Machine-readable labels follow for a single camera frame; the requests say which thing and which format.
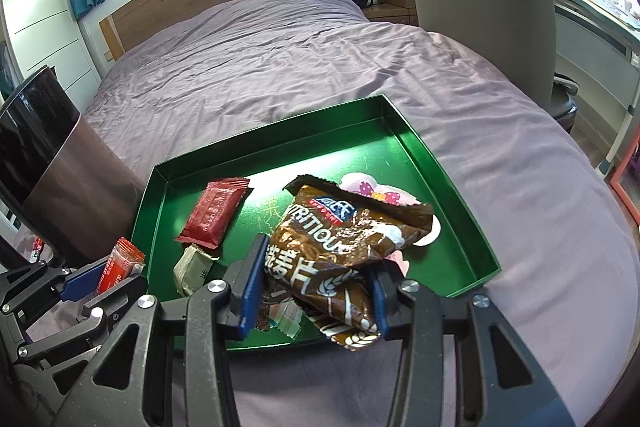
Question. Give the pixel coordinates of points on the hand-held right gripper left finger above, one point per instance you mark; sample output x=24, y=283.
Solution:
x=252, y=287

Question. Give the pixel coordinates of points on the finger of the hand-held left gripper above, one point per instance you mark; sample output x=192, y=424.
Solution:
x=82, y=282
x=117, y=297

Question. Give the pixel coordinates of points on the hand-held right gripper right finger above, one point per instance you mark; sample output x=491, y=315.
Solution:
x=377, y=302

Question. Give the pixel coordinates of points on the small red orange snack packet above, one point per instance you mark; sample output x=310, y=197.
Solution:
x=125, y=262

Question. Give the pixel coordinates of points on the pink striped snack packet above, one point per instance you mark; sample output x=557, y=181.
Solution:
x=287, y=319

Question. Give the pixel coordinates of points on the small olive snack packet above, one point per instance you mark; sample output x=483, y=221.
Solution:
x=192, y=267

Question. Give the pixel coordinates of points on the brown snack bag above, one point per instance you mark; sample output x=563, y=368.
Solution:
x=325, y=237

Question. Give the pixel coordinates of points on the dark red wafer packet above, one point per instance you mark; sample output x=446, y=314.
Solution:
x=215, y=212

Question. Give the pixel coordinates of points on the pink cartoon shaped packet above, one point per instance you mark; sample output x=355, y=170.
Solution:
x=370, y=187

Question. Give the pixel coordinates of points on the green box tray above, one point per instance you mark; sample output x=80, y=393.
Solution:
x=310, y=147

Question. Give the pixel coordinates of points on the black and brown electric kettle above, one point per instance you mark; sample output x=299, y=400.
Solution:
x=60, y=177

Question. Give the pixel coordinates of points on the white wardrobe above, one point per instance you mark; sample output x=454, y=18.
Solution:
x=45, y=22

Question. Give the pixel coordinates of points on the white desk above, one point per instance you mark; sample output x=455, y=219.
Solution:
x=595, y=32

